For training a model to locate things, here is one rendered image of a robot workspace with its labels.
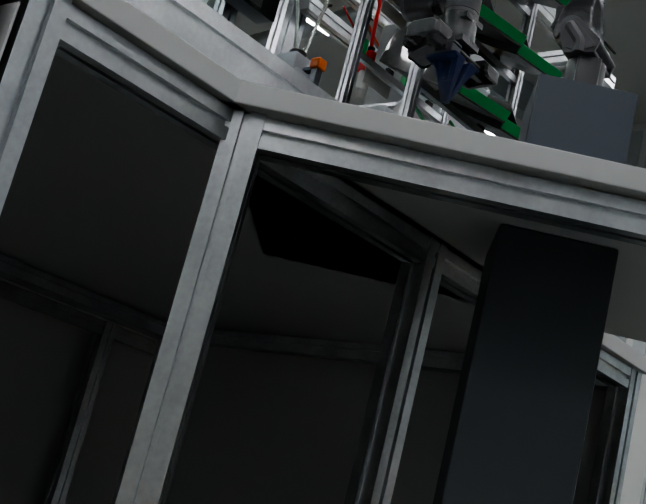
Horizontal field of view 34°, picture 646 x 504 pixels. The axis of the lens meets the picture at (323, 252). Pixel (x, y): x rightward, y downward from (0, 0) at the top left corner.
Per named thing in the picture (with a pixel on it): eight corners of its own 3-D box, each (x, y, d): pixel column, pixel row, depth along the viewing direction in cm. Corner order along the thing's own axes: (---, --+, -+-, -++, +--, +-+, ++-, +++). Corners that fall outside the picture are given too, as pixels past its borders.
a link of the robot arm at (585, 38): (613, 80, 159) (620, 42, 161) (596, 50, 152) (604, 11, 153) (569, 80, 163) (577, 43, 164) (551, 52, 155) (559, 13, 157)
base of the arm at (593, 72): (606, 98, 152) (613, 60, 154) (561, 88, 153) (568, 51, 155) (595, 117, 159) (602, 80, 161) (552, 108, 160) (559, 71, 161)
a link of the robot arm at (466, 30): (506, 40, 176) (474, 45, 180) (446, -19, 163) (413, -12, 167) (498, 85, 174) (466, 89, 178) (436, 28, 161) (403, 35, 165)
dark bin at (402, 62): (504, 123, 201) (524, 89, 200) (458, 94, 193) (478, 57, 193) (422, 88, 224) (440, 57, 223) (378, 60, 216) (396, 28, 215)
